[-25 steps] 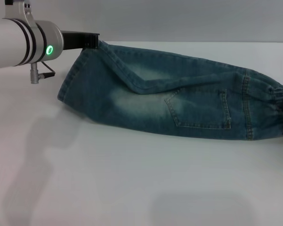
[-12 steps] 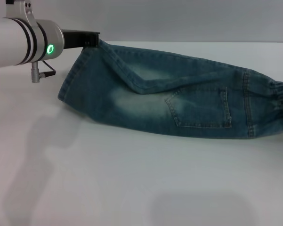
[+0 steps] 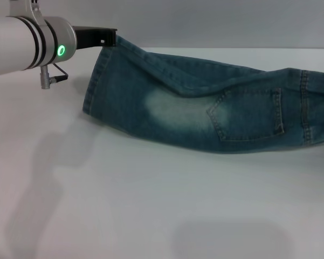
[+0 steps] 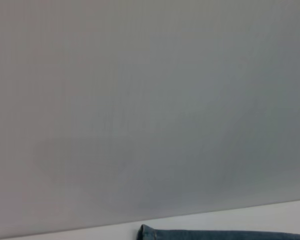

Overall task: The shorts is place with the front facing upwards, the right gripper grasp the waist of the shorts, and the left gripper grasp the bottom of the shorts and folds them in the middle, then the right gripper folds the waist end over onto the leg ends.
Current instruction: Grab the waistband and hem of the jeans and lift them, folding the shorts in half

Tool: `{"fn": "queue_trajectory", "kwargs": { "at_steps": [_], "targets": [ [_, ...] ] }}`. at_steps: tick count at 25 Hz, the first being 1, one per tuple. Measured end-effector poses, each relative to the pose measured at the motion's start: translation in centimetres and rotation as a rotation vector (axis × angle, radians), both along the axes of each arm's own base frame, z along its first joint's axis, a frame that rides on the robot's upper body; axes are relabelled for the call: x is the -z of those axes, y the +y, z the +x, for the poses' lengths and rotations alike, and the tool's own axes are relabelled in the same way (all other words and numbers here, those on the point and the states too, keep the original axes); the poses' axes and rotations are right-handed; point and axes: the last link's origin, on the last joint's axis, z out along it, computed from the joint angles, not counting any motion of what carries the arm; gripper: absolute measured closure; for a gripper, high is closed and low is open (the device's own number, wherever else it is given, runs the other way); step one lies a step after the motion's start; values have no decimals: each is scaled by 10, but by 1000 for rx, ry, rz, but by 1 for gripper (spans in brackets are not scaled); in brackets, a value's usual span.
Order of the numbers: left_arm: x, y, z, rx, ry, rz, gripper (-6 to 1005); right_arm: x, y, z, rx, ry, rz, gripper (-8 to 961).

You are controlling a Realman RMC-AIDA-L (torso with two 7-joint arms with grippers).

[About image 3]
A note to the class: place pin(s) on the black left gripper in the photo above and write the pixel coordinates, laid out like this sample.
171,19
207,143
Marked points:
87,36

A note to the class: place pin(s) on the blue denim shorts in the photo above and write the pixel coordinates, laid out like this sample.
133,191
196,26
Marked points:
194,108

